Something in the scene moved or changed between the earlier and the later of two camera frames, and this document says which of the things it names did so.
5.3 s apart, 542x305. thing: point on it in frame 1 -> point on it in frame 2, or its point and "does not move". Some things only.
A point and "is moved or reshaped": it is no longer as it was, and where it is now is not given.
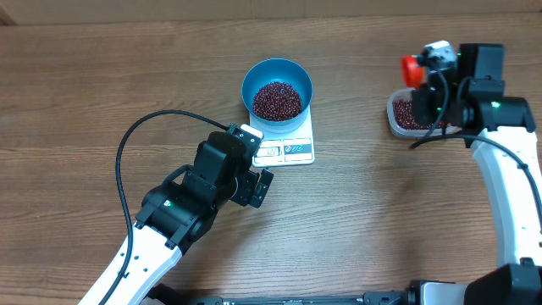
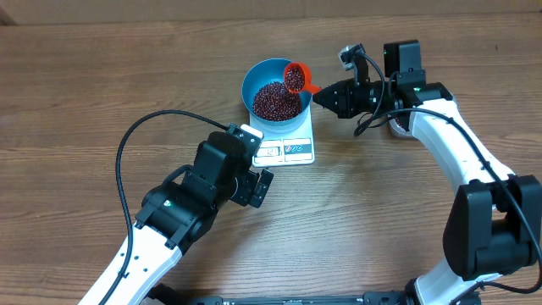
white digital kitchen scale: (290, 147) does not move
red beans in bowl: (277, 102) does not move
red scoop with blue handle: (412, 74) is moved or reshaped
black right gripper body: (428, 108) -> (370, 97)
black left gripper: (244, 196) does not move
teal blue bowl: (278, 94) does not move
